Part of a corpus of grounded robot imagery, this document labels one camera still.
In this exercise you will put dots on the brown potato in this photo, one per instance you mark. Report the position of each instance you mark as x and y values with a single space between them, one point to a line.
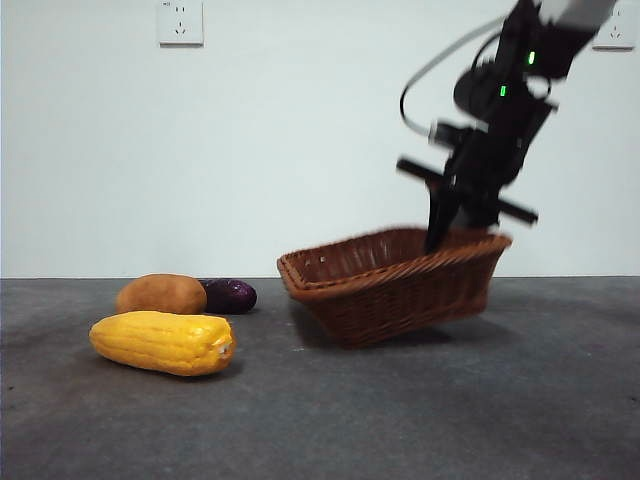
160 295

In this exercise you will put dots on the white wall socket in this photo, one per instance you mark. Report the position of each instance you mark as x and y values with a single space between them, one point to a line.
612 41
181 25

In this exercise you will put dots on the purple eggplant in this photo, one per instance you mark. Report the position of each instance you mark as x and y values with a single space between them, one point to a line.
232 297

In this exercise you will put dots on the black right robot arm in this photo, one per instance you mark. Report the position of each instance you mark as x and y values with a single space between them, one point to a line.
545 45

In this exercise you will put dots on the brown wicker basket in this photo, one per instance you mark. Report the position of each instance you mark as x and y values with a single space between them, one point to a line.
400 300

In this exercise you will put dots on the yellow corn cob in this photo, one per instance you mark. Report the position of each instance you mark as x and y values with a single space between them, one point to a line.
160 342

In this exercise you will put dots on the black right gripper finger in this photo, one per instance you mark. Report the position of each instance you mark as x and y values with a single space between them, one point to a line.
482 217
442 215

